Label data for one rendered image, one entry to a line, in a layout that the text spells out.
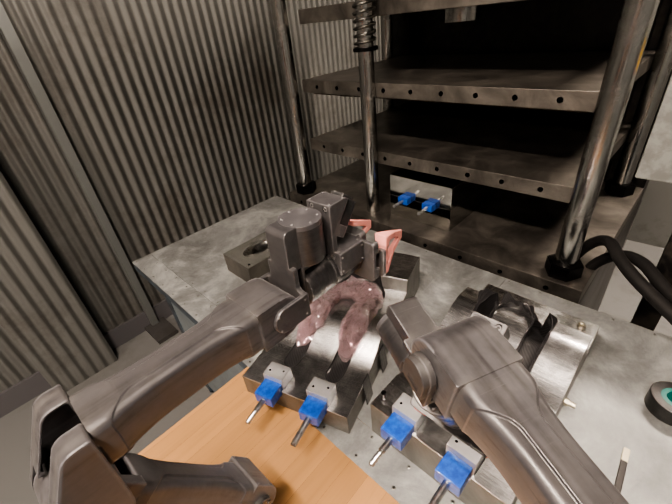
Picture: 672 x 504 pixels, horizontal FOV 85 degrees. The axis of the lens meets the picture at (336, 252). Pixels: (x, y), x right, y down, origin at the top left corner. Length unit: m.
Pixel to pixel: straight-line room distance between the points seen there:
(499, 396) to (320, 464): 0.53
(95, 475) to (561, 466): 0.36
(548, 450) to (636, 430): 0.63
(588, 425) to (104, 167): 2.14
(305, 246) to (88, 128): 1.81
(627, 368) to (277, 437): 0.77
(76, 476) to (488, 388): 0.34
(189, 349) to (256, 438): 0.46
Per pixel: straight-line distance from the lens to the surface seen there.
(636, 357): 1.08
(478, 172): 1.31
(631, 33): 1.06
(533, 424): 0.33
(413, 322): 0.42
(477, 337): 0.35
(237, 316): 0.44
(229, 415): 0.91
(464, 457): 0.68
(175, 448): 0.91
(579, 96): 1.17
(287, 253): 0.44
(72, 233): 2.24
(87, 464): 0.40
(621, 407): 0.97
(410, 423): 0.71
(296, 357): 0.89
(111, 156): 2.21
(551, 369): 0.83
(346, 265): 0.51
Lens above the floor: 1.51
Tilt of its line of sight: 33 degrees down
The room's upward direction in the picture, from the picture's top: 7 degrees counter-clockwise
